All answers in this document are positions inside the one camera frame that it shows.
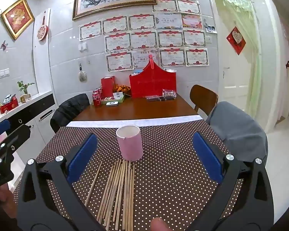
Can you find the green box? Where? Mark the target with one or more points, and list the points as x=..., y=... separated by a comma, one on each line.
x=115, y=97

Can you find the white flat tin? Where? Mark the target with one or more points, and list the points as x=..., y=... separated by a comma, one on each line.
x=112, y=104

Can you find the red soda can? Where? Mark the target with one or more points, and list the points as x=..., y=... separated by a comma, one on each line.
x=100, y=92
x=96, y=99

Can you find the red heart door decoration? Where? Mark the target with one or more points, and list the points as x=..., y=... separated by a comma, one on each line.
x=236, y=39

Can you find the clear plastic snack bag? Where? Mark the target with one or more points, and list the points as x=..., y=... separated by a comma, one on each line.
x=169, y=93

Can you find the gold framed red picture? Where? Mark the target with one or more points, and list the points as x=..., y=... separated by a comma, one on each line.
x=17, y=18

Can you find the person's right hand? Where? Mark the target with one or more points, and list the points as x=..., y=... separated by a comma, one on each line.
x=159, y=225

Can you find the wall of award certificates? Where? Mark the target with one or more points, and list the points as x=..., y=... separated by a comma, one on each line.
x=147, y=36

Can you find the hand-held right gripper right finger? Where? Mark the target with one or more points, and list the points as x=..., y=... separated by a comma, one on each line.
x=207, y=156

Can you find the person's left hand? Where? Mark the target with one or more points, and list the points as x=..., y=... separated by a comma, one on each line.
x=7, y=199

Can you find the white door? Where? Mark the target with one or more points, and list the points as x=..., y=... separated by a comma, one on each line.
x=233, y=72

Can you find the white light switch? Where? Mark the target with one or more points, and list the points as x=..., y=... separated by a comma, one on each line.
x=82, y=46

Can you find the red round hanging ornament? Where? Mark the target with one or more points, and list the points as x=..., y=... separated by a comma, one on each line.
x=42, y=32

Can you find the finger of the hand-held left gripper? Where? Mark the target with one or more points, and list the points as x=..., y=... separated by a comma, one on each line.
x=0, y=127
x=19, y=133

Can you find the brown polka dot tablecloth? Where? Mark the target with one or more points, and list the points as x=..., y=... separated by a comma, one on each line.
x=163, y=185

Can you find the black jacket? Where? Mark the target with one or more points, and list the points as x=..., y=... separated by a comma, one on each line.
x=69, y=110

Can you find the green fringe curtain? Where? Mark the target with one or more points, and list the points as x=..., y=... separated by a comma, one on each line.
x=250, y=53

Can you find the pink cup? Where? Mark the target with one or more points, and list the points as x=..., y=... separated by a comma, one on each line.
x=130, y=144

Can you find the butterfly wall sticker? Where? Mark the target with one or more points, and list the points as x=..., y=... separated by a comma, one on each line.
x=4, y=45

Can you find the grey hanging wall ornament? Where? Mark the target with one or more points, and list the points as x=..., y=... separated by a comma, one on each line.
x=82, y=75

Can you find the wooden chair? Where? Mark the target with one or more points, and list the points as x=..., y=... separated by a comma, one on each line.
x=203, y=98

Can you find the orange snack packets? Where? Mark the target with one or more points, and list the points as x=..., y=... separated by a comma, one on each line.
x=122, y=89

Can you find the small red box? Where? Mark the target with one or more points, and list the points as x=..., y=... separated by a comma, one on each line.
x=108, y=86

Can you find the dark flat packet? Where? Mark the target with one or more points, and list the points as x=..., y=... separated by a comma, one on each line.
x=156, y=98

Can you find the black and white sideboard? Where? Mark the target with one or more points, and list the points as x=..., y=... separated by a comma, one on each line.
x=36, y=115

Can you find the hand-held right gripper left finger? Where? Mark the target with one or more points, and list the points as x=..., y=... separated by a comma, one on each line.
x=83, y=158

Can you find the small potted plant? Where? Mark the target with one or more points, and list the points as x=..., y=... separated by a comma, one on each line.
x=25, y=91

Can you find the large red gift bag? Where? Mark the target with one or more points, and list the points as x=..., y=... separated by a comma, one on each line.
x=154, y=83

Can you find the white double wall switch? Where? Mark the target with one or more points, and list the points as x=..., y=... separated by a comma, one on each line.
x=4, y=73

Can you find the white table cover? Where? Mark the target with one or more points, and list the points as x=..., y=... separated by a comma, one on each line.
x=134, y=122

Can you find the bunch of wooden chopsticks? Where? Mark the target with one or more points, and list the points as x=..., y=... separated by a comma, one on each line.
x=120, y=190

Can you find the small wall photo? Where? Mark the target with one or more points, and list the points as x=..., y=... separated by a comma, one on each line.
x=210, y=29

